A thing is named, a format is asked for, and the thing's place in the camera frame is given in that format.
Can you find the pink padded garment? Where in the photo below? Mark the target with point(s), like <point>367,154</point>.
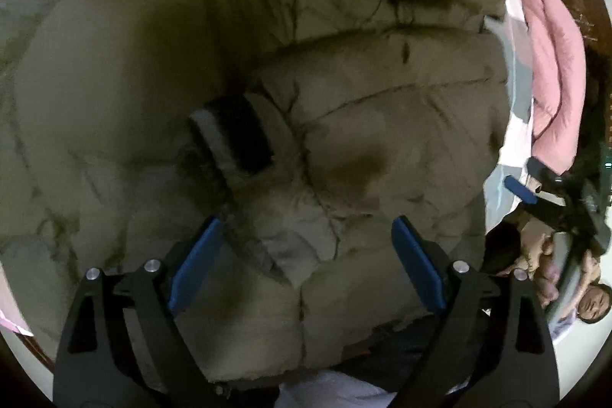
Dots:
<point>554,68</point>

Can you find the olive puffer jacket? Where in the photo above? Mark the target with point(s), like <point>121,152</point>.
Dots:
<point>382,126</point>

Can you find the person's face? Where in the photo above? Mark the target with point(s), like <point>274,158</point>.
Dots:
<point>595,304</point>

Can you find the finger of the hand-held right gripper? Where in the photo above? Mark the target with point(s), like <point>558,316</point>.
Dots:
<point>541,168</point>
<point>521,190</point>

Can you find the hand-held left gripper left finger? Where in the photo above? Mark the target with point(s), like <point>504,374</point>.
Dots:
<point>193,267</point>

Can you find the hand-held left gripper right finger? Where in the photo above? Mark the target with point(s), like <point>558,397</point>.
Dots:
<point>420,267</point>

